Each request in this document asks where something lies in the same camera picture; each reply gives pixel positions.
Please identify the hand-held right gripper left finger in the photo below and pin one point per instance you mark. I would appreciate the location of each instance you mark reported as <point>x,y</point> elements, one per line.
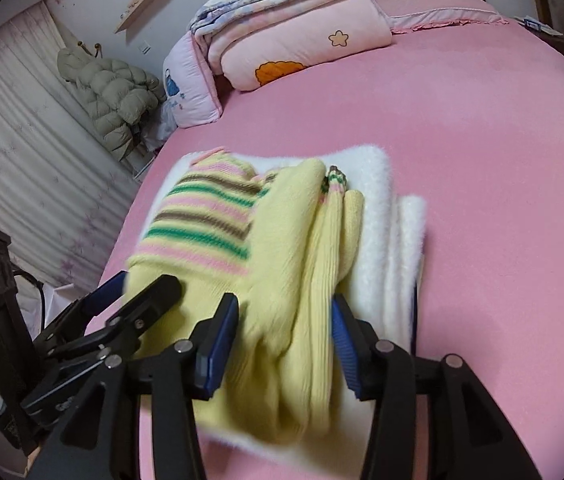
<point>217,355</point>

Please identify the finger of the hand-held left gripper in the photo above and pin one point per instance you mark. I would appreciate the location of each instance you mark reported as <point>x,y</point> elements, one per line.
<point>154,295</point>
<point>102,292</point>

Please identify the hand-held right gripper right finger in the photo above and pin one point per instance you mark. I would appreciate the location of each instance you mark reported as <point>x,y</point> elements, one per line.
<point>344,355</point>

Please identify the yellow striped knit sweater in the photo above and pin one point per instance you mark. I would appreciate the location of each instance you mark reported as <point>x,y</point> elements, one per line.
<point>282,220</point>

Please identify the white fluffy sweater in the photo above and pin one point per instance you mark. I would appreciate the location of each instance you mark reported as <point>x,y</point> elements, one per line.
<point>377,220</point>

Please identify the pale floral curtain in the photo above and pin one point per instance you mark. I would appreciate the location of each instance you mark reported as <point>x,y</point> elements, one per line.
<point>22,135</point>

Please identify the grey-green puffer jacket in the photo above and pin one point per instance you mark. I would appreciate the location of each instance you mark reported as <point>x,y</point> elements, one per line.
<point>112,90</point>

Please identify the light pink printed pillow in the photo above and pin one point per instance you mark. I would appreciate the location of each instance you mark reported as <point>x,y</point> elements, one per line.
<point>189,90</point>

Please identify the pink bed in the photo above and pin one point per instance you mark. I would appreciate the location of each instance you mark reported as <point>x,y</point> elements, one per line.
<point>487,160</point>

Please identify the folded pink quilt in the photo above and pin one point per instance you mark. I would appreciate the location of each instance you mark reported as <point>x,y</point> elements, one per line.
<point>312,50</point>

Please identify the pink ruffled pillow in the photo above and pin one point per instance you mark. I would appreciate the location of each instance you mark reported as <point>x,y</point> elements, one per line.
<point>437,2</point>

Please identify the wooden nightstand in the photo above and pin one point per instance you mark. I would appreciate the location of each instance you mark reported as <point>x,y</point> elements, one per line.
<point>557,42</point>

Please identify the small item on nightstand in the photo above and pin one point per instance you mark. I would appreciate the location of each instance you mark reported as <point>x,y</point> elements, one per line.
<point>539,26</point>

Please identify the white wall switch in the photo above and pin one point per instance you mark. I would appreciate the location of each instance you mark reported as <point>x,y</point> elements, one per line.
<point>145,49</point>

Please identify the wooden wall shelf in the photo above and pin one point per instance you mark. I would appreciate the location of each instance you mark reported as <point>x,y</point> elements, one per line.
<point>144,5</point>

